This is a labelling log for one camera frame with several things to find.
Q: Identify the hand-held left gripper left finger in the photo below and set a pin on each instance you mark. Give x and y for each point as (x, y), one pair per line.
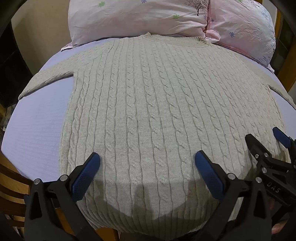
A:
(85, 176)

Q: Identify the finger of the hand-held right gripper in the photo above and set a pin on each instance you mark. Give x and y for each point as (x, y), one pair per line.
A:
(254, 144)
(281, 138)

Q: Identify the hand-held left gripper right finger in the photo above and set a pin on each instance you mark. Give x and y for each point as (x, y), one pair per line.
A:
(208, 176)

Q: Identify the lavender bed sheet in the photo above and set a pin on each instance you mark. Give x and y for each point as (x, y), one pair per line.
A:
(37, 129)

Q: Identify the wooden chair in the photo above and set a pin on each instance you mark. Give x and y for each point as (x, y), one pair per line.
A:
(11, 197)

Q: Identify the pink floral pillow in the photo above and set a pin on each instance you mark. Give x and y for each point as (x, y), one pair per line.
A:
(242, 30)
(129, 18)

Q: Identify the wooden bed frame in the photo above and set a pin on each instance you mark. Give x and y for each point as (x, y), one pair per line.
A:
(285, 58)

